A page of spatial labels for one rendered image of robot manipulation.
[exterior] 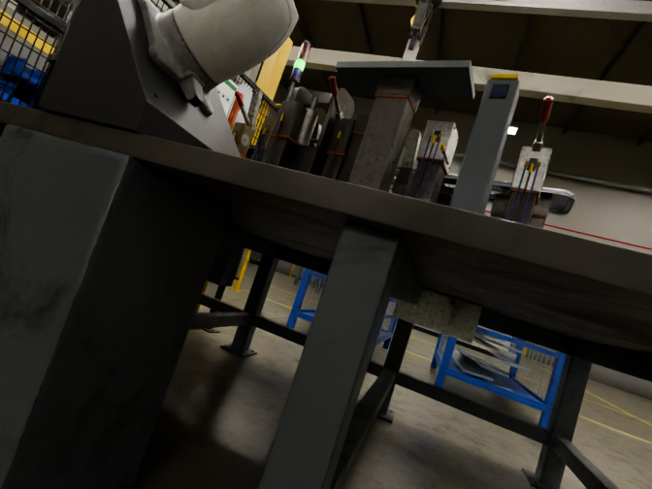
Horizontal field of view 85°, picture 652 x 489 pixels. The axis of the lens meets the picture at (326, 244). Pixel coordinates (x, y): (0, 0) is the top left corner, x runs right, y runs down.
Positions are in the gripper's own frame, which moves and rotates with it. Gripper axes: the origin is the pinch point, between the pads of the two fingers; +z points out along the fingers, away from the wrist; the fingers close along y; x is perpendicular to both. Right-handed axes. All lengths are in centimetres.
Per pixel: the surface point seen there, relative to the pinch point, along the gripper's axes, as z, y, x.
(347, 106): 7.9, 20.7, 19.2
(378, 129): 24.4, -2.9, 1.2
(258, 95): 5, 33, 61
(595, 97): -207, 317, -146
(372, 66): 8.4, -4.6, 8.1
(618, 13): -205, 204, -110
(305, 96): 6.9, 21.9, 36.1
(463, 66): 8.4, -10.6, -15.0
